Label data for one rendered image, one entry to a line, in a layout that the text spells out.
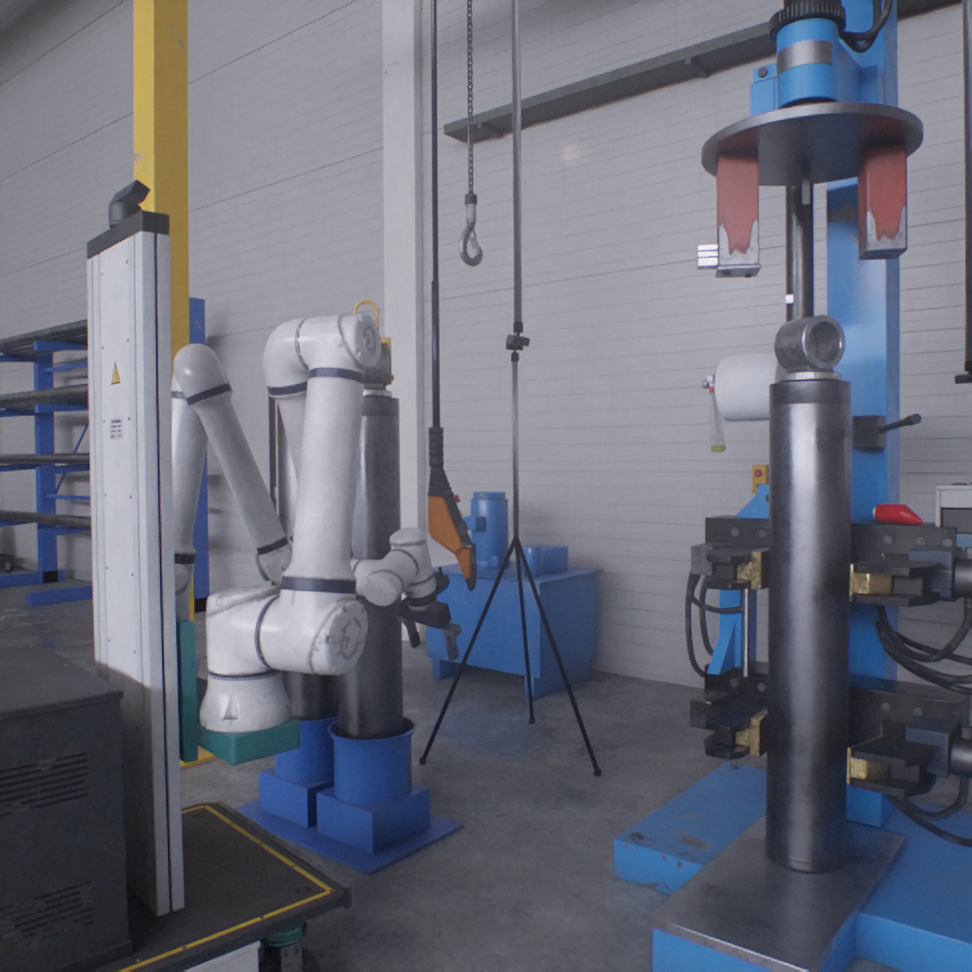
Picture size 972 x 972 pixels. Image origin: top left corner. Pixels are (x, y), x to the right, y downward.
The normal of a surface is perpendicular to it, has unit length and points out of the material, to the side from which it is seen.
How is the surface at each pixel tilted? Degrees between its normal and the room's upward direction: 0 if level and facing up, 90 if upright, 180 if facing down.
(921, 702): 90
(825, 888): 0
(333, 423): 81
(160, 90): 90
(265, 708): 68
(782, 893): 0
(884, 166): 90
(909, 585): 90
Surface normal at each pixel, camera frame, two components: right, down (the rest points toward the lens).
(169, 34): 0.78, 0.01
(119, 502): -0.73, 0.03
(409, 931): 0.00, -1.00
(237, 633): -0.39, -0.03
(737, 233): -0.19, 0.04
